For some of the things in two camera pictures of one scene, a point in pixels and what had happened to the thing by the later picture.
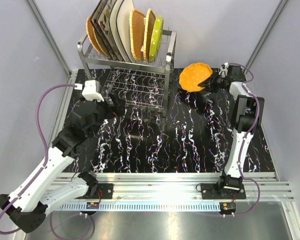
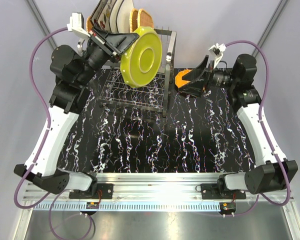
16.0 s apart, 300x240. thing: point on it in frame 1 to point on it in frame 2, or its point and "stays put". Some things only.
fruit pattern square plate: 100,19 stays put
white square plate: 123,29 stays put
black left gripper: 118,109 to 114,44
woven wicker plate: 150,23 to 144,19
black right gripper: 205,84 to 195,88
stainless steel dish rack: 145,84 stays put
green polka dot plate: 156,37 to 140,62
